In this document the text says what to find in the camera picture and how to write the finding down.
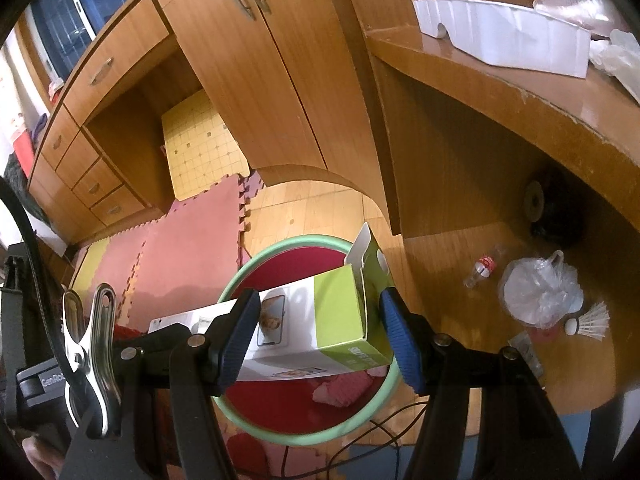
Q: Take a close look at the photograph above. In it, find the purple foam floor mat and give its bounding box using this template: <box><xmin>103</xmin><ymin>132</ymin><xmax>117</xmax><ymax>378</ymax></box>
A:
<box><xmin>240</xmin><ymin>170</ymin><xmax>265</xmax><ymax>204</ymax></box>

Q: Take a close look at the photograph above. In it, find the person's right hand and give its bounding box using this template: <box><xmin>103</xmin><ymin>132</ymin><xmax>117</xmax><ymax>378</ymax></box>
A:
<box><xmin>22</xmin><ymin>436</ymin><xmax>65</xmax><ymax>480</ymax></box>

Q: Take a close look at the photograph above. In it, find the white plastic tray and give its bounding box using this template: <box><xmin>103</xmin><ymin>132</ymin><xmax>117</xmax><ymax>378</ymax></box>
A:
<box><xmin>412</xmin><ymin>0</ymin><xmax>591</xmax><ymax>79</ymax></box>

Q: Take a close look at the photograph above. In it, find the clear plastic bag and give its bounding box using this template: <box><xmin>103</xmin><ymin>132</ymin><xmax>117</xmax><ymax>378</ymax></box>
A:
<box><xmin>498</xmin><ymin>250</ymin><xmax>585</xmax><ymax>330</ymax></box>

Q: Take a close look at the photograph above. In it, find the red green trash bin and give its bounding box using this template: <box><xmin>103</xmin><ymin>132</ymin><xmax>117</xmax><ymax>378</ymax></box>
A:
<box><xmin>214</xmin><ymin>235</ymin><xmax>400</xmax><ymax>446</ymax></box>

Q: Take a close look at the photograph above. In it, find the black round speaker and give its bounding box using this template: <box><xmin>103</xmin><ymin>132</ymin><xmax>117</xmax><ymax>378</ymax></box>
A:
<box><xmin>523</xmin><ymin>167</ymin><xmax>589</xmax><ymax>249</ymax></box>

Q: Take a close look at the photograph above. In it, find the pink foam floor mat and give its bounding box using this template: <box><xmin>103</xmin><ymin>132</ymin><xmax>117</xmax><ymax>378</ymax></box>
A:
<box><xmin>70</xmin><ymin>174</ymin><xmax>247</xmax><ymax>333</ymax></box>

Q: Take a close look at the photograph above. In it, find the white printed plastic bag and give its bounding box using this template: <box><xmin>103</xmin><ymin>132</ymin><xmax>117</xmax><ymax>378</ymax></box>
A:
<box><xmin>589</xmin><ymin>29</ymin><xmax>640</xmax><ymax>102</ymax></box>

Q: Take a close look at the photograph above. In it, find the wooden corner shelf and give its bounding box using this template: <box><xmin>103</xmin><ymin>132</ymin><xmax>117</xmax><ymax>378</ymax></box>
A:
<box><xmin>334</xmin><ymin>0</ymin><xmax>639</xmax><ymax>414</ymax></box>

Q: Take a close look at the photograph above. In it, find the window with blue glass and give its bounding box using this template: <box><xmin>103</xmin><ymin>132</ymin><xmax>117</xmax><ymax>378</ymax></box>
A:
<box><xmin>26</xmin><ymin>0</ymin><xmax>127</xmax><ymax>80</ymax></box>

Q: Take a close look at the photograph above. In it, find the wooden desk with drawers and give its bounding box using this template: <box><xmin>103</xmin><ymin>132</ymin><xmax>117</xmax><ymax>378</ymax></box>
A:
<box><xmin>28</xmin><ymin>0</ymin><xmax>197</xmax><ymax>244</ymax></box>

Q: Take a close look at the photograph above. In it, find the wooden cabinet with doors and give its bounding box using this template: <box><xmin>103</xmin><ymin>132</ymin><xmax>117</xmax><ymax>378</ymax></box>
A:
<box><xmin>157</xmin><ymin>0</ymin><xmax>399</xmax><ymax>226</ymax></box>

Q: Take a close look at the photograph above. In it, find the crumpled pink paper trash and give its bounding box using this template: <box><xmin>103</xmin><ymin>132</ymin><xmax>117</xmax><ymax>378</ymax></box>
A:
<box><xmin>311</xmin><ymin>365</ymin><xmax>388</xmax><ymax>408</ymax></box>

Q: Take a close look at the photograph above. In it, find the white feather shuttlecock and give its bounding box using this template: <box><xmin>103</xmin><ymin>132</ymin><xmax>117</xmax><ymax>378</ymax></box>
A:
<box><xmin>564</xmin><ymin>301</ymin><xmax>610</xmax><ymax>341</ymax></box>

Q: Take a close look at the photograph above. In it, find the metal spring clamp right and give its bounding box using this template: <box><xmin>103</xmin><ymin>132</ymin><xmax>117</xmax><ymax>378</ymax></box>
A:
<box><xmin>62</xmin><ymin>283</ymin><xmax>122</xmax><ymax>438</ymax></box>

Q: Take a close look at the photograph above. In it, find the pink plastic wrapper pack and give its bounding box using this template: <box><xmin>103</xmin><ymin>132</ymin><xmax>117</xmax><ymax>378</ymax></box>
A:
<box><xmin>533</xmin><ymin>0</ymin><xmax>631</xmax><ymax>38</ymax></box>

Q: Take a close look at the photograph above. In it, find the small clear plastic bottle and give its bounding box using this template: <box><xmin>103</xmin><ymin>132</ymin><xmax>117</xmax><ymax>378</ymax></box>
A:
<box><xmin>463</xmin><ymin>245</ymin><xmax>506</xmax><ymax>288</ymax></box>

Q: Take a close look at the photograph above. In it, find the black cable on floor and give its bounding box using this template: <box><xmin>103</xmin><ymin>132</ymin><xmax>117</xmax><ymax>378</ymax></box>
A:
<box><xmin>234</xmin><ymin>401</ymin><xmax>432</xmax><ymax>480</ymax></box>

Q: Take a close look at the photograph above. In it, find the silver squeezed tube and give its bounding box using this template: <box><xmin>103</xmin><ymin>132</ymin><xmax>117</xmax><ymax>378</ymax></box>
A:
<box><xmin>508</xmin><ymin>330</ymin><xmax>544</xmax><ymax>382</ymax></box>

